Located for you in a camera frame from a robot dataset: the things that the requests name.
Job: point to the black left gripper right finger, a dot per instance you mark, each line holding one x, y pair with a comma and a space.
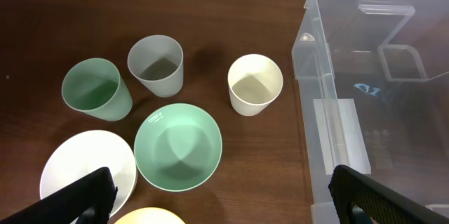
360, 199

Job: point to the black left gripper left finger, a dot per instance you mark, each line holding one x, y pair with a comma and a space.
89, 199

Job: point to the clear plastic storage container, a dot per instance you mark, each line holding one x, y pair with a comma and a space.
373, 81

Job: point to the white plastic bowl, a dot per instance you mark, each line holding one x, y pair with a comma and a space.
86, 152

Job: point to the yellow plastic bowl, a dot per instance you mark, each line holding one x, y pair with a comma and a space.
150, 215

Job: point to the green plastic bowl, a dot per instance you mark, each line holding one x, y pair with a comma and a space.
178, 147

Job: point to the green plastic cup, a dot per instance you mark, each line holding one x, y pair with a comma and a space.
96, 88

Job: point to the grey translucent plastic cup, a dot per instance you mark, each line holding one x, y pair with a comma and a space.
157, 61

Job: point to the cream plastic cup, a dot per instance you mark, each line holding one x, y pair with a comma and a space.
254, 82

